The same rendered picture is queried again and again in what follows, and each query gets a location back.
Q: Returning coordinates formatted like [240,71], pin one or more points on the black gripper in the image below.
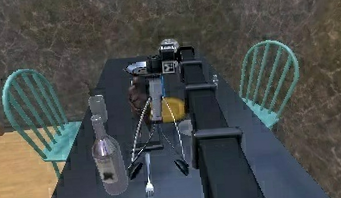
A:
[156,94]

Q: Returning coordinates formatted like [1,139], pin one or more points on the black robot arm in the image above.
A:
[217,157]

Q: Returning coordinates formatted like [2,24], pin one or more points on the yellow round bowl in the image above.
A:
[176,109]

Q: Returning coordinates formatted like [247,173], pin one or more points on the brown statue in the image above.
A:
[138,97]

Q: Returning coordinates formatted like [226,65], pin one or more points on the dark blue table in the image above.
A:
[118,90]

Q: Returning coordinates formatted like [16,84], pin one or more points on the silver fork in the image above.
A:
[149,185]

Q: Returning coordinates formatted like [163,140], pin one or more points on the clear glass wine bottle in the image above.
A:
[111,164]

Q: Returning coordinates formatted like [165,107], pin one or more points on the clear drinking glass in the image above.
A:
[98,107]

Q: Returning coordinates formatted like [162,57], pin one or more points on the small clear shaker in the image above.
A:
[215,80]

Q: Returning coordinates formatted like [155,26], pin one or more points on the teal spindle-back chair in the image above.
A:
[56,141]
[263,114]

